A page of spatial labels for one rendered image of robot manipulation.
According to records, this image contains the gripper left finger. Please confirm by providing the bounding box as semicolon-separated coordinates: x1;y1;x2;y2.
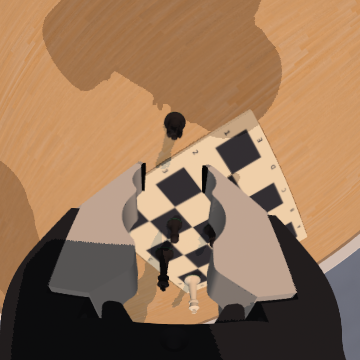
0;161;146;360

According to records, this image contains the black and cream chessboard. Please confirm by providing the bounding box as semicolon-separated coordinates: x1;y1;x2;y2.
129;109;307;293

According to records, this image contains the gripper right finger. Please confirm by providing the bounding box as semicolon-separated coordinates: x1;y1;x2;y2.
202;164;346;360

